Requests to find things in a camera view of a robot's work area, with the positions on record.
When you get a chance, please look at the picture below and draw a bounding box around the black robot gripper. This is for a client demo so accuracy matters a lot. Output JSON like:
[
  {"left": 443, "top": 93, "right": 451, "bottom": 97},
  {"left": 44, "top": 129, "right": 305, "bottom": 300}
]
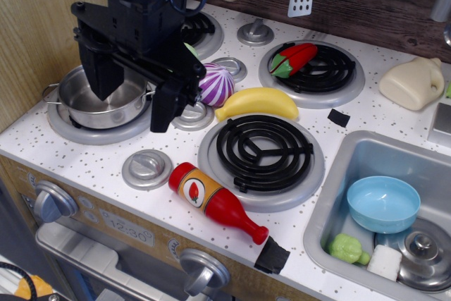
[{"left": 71, "top": 0, "right": 206, "bottom": 133}]

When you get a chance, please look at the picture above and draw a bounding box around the red toy pepper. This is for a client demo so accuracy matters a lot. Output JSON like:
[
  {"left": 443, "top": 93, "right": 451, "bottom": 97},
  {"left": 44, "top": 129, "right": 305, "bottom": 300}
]
[{"left": 269, "top": 43, "right": 318, "bottom": 79}]

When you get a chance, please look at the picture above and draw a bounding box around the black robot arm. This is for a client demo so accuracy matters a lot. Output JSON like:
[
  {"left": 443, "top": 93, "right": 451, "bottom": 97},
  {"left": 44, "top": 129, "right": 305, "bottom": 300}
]
[{"left": 71, "top": 0, "right": 206, "bottom": 133}]

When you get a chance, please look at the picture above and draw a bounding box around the silver metal pan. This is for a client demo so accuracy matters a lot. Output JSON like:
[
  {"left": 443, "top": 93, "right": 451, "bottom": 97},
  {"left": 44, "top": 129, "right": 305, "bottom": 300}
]
[{"left": 42, "top": 66, "right": 154, "bottom": 130}]

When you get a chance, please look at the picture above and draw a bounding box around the silver middle countertop knob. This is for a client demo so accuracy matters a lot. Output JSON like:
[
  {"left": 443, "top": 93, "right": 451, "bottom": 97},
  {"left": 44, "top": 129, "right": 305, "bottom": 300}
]
[{"left": 172, "top": 102, "right": 214, "bottom": 131}]

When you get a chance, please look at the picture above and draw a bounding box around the silver countertop knob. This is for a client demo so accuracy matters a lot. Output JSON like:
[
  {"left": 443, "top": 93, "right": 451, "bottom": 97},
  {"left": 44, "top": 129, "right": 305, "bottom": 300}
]
[
  {"left": 237, "top": 18, "right": 274, "bottom": 47},
  {"left": 172, "top": 102, "right": 214, "bottom": 131},
  {"left": 213, "top": 57, "right": 247, "bottom": 83},
  {"left": 121, "top": 149, "right": 173, "bottom": 190}
]

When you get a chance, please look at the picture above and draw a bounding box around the green toy cabbage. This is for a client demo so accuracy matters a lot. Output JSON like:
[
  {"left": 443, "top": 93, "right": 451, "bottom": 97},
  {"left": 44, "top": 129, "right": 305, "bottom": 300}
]
[{"left": 183, "top": 42, "right": 200, "bottom": 62}]

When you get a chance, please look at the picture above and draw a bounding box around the silver front countertop knob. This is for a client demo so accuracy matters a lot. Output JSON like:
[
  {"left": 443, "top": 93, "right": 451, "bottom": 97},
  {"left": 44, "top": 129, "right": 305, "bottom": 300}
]
[{"left": 121, "top": 149, "right": 173, "bottom": 190}]

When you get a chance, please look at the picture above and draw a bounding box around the purple striped toy onion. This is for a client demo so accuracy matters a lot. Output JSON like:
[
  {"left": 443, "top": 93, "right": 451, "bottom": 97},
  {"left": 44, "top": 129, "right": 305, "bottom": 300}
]
[{"left": 199, "top": 63, "right": 235, "bottom": 107}]

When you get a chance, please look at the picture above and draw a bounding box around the back left black burner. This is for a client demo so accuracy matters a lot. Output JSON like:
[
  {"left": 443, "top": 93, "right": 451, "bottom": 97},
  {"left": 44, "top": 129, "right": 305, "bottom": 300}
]
[{"left": 181, "top": 12, "right": 224, "bottom": 61}]

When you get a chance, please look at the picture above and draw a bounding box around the black burner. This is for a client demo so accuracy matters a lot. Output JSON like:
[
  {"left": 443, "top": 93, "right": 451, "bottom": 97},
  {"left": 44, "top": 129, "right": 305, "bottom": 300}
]
[
  {"left": 181, "top": 12, "right": 224, "bottom": 61},
  {"left": 259, "top": 40, "right": 365, "bottom": 109},
  {"left": 197, "top": 113, "right": 325, "bottom": 212}
]

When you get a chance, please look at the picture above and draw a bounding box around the silver centre countertop knob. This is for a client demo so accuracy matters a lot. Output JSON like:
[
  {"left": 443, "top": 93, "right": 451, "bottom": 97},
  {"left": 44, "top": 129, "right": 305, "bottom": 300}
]
[{"left": 213, "top": 57, "right": 247, "bottom": 83}]

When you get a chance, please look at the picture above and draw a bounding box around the red toy ketchup bottle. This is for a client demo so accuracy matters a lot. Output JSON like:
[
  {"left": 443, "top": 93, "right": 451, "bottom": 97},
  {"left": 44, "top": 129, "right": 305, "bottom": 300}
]
[{"left": 168, "top": 162, "right": 269, "bottom": 245}]

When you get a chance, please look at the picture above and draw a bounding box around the yellow toy banana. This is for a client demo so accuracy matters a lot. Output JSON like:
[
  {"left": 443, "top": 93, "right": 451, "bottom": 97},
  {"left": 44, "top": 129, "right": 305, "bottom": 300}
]
[{"left": 215, "top": 87, "right": 299, "bottom": 121}]

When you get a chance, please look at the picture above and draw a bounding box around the silver back countertop knob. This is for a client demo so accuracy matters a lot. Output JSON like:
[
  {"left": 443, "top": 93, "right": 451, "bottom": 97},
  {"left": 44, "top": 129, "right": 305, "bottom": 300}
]
[{"left": 237, "top": 18, "right": 274, "bottom": 47}]

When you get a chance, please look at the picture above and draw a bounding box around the oven clock display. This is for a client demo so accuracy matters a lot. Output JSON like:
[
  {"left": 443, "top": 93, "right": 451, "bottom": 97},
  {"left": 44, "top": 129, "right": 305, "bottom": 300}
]
[{"left": 99, "top": 209, "right": 155, "bottom": 247}]

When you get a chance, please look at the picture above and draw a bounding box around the left oven front knob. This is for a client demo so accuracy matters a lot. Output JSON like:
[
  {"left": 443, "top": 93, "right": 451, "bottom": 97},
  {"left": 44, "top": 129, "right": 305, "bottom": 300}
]
[{"left": 34, "top": 180, "right": 79, "bottom": 223}]

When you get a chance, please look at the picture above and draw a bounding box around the oven knob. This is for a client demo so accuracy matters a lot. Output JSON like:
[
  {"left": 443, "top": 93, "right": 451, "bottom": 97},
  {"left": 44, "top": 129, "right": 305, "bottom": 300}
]
[
  {"left": 180, "top": 248, "right": 230, "bottom": 297},
  {"left": 34, "top": 180, "right": 79, "bottom": 223}
]

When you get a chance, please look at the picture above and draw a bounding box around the front right black burner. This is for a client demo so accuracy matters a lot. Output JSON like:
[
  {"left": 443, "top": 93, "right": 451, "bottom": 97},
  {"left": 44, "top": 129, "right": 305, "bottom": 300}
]
[{"left": 197, "top": 113, "right": 325, "bottom": 212}]

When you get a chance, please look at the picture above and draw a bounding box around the right oven front knob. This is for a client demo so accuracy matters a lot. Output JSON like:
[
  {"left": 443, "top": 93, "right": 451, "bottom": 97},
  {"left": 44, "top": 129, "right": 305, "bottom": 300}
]
[{"left": 180, "top": 248, "right": 230, "bottom": 297}]

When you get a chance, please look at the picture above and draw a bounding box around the back right black burner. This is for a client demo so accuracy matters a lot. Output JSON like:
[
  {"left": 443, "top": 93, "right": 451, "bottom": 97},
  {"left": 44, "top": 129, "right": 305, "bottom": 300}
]
[{"left": 259, "top": 40, "right": 365, "bottom": 109}]

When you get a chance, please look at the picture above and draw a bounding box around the small black tape patch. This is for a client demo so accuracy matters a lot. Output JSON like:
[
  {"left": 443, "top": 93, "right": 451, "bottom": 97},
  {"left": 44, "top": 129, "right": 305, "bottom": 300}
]
[{"left": 328, "top": 109, "right": 350, "bottom": 128}]

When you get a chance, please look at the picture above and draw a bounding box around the black tape at edge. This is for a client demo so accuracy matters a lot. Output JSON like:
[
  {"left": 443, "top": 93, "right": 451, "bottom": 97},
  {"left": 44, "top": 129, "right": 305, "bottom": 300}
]
[{"left": 254, "top": 236, "right": 290, "bottom": 274}]

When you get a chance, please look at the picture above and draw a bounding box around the orange object bottom left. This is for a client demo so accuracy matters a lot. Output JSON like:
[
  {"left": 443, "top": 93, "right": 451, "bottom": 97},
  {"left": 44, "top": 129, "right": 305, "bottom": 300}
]
[{"left": 13, "top": 274, "right": 54, "bottom": 298}]

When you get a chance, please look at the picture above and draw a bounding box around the silver toy sink basin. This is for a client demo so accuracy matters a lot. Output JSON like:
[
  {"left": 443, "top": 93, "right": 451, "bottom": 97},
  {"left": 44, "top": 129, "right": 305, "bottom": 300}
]
[{"left": 304, "top": 131, "right": 450, "bottom": 300}]

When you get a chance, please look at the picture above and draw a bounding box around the green toy vegetable in sink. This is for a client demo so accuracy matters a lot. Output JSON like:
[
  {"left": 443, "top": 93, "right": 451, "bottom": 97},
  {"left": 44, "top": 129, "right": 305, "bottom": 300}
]
[{"left": 328, "top": 233, "right": 371, "bottom": 265}]

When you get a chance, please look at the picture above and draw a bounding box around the light blue plastic bowl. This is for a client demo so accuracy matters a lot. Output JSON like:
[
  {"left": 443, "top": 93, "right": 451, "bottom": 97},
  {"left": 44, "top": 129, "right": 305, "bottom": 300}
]
[{"left": 347, "top": 176, "right": 421, "bottom": 234}]

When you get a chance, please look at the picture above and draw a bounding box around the beige toy jug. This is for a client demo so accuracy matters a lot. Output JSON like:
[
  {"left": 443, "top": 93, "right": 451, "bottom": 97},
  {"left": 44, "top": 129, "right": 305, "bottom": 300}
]
[{"left": 379, "top": 57, "right": 445, "bottom": 111}]

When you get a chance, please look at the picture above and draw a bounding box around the white cube block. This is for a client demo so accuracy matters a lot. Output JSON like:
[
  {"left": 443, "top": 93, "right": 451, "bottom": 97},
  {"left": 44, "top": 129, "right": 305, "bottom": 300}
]
[{"left": 366, "top": 245, "right": 402, "bottom": 281}]

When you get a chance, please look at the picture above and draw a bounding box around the silver faucet base block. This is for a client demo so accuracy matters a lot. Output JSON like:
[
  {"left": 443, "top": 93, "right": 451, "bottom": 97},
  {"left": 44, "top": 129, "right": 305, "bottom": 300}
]
[{"left": 427, "top": 103, "right": 451, "bottom": 147}]

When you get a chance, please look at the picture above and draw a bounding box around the silver toy faucet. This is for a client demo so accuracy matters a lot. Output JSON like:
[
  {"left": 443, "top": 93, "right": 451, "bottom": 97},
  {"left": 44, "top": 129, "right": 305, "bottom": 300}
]
[{"left": 430, "top": 0, "right": 450, "bottom": 46}]

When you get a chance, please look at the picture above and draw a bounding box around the silver pot lid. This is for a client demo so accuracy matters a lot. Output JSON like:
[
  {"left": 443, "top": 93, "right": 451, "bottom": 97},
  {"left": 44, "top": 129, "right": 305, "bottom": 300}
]
[{"left": 373, "top": 218, "right": 450, "bottom": 293}]

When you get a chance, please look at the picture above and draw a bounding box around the front left burner ring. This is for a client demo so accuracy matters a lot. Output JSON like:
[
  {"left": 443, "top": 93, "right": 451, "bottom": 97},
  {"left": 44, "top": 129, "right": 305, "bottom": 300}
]
[{"left": 47, "top": 82, "right": 156, "bottom": 146}]

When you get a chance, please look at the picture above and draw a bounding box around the silver oven door handle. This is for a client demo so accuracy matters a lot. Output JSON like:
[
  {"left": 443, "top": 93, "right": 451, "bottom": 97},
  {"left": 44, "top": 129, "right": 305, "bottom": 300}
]
[{"left": 35, "top": 223, "right": 174, "bottom": 300}]

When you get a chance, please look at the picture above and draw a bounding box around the black cable bottom left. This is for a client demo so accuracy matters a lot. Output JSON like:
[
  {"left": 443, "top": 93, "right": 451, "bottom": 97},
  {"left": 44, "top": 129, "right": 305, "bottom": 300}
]
[{"left": 0, "top": 262, "right": 39, "bottom": 301}]

